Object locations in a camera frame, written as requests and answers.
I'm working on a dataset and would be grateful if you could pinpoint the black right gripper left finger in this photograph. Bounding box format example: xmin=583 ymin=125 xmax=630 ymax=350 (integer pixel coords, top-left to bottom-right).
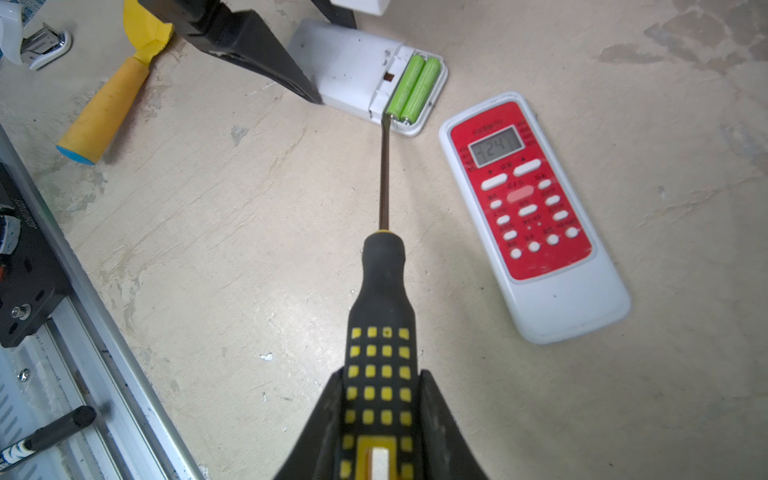
xmin=273 ymin=369 xmax=343 ymax=480

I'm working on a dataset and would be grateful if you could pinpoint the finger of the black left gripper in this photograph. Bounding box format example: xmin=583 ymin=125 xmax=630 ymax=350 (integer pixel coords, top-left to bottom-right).
xmin=312 ymin=0 xmax=357 ymax=29
xmin=139 ymin=0 xmax=322 ymax=104

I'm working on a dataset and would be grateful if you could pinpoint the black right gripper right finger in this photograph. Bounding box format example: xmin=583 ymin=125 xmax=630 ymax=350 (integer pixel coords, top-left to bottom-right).
xmin=419 ymin=369 xmax=489 ymax=480

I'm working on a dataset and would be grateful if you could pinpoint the black yellow screwdriver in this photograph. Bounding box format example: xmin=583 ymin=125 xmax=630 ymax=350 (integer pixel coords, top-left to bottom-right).
xmin=336 ymin=115 xmax=420 ymax=479

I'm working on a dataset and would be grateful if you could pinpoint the green battery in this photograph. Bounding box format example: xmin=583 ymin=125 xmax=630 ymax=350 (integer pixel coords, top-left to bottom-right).
xmin=400 ymin=55 xmax=442 ymax=124
xmin=387 ymin=54 xmax=426 ymax=121

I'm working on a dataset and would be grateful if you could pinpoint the red white remote control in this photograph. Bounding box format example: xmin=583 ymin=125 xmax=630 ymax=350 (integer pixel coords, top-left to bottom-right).
xmin=439 ymin=92 xmax=631 ymax=345

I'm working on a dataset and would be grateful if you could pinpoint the yellow toy shovel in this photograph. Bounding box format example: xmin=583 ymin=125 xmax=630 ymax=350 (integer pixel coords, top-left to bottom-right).
xmin=56 ymin=0 xmax=173 ymax=165

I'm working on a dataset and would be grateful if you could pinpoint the black marker pen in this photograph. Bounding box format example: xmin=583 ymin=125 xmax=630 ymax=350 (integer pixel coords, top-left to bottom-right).
xmin=1 ymin=405 xmax=97 ymax=473

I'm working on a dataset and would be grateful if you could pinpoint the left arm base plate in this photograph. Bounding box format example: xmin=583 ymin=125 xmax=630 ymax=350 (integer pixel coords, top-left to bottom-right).
xmin=1 ymin=167 xmax=71 ymax=348

